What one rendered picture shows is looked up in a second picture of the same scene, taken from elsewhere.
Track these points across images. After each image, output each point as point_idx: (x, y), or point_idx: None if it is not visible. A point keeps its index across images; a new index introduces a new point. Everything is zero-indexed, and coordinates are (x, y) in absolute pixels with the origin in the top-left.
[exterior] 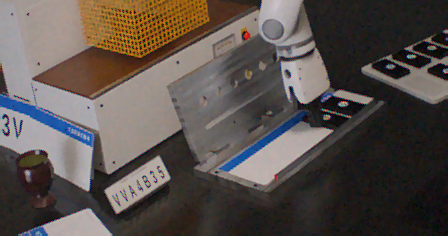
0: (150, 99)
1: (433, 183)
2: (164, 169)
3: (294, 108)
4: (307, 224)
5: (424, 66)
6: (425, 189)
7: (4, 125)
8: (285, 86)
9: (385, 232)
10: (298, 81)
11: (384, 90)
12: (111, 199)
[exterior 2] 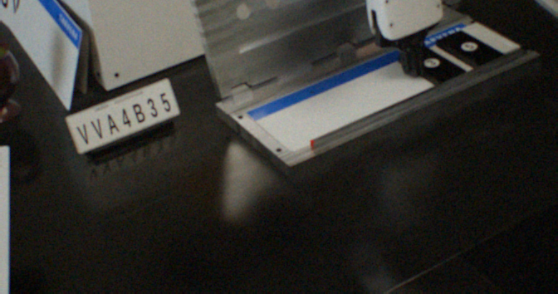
0: None
1: (552, 212)
2: (172, 99)
3: (375, 43)
4: (323, 231)
5: None
6: (533, 218)
7: None
8: (368, 8)
9: (431, 278)
10: (383, 5)
11: (554, 33)
12: (74, 132)
